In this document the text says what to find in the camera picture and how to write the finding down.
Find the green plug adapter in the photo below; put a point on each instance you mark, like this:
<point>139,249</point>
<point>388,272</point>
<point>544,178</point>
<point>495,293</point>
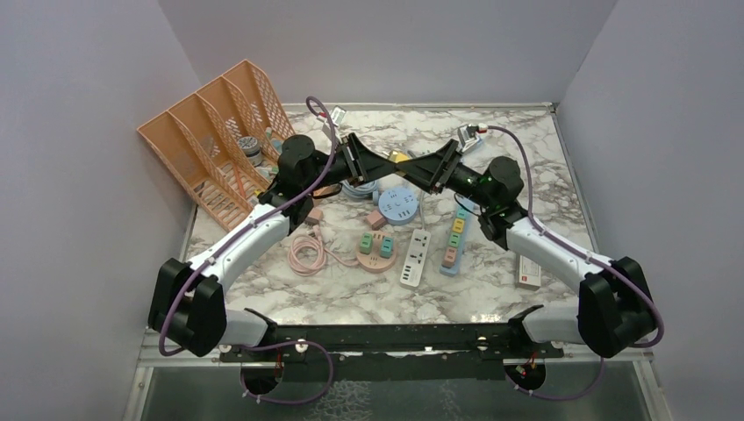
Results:
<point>366,243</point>
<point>454,240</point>

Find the pink round power socket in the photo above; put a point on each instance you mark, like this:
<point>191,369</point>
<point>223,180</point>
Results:
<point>373,262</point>

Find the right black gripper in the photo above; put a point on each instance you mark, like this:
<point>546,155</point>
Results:
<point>434,169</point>

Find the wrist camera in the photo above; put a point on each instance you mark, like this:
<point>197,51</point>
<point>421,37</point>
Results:
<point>337,115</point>
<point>470,137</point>

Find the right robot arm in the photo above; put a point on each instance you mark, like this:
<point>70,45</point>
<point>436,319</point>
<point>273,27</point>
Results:
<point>614,310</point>

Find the black mounting rail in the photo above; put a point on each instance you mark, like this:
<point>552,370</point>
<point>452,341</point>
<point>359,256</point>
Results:
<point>379,353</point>

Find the pink plug adapter small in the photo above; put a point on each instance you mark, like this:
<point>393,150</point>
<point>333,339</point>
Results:
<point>450,257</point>

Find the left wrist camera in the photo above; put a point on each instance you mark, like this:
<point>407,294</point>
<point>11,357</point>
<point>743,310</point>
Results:
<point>337,115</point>

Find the yellow plug adapter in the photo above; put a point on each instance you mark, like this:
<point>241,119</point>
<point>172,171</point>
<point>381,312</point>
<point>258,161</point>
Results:
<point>397,156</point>
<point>458,226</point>

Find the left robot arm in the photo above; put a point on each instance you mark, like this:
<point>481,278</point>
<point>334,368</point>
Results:
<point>188,309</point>

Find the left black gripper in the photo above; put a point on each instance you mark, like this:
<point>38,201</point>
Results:
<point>362,164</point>

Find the blue power strip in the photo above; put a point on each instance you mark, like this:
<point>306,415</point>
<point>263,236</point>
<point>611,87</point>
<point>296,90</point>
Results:
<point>471,207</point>

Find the blue round power socket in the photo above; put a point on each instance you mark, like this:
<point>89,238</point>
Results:
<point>398,206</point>

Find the pink plug adapter left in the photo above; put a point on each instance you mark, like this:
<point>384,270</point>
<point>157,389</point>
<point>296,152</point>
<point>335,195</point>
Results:
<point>314,217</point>

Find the white power strip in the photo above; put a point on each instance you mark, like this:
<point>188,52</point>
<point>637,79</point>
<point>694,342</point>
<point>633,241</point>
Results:
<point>415,258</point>

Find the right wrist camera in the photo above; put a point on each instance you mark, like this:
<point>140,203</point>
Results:
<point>470,137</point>

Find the orange plastic file rack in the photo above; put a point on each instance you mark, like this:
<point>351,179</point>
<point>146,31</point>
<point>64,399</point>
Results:
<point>197,140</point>

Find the small white red box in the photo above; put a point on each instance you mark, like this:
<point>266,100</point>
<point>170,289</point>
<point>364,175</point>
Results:
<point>529,274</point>

